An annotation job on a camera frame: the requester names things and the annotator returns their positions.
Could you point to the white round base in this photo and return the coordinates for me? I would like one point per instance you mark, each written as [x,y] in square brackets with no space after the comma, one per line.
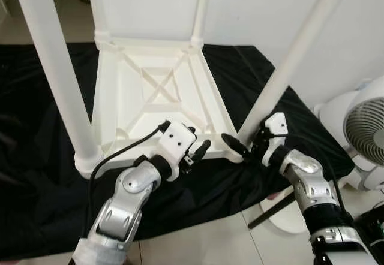
[288,220]

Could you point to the white floor fan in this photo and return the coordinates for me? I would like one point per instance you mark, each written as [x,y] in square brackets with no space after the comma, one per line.
[354,127]

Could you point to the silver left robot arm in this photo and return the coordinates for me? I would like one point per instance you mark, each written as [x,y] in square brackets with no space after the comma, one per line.
[126,205]

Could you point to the black floor object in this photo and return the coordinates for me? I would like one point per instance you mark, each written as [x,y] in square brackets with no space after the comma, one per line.
[372,223]

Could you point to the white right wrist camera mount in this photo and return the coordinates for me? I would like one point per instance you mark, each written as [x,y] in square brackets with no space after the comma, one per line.
[276,126]

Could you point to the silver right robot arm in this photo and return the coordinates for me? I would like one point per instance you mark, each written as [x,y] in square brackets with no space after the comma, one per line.
[312,181]

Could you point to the black table cloth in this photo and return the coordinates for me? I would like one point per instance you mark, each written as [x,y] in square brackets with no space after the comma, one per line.
[36,187]

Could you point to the black table leg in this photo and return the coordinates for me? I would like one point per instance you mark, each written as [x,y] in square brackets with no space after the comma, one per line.
[270,212]

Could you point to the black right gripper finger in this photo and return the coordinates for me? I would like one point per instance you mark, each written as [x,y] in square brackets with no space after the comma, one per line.
[235,144]

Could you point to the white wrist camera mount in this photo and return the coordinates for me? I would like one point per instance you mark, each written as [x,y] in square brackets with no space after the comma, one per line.
[177,138]
[276,126]

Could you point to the white plastic table top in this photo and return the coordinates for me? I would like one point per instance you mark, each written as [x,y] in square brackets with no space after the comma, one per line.
[120,97]

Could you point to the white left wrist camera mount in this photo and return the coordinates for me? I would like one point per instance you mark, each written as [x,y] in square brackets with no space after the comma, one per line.
[177,138]

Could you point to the white plastic table leg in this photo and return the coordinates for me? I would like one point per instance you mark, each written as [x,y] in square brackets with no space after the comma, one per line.
[300,43]
[99,7]
[201,7]
[54,55]

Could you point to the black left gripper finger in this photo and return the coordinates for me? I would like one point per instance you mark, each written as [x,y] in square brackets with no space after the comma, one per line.
[201,149]
[192,130]

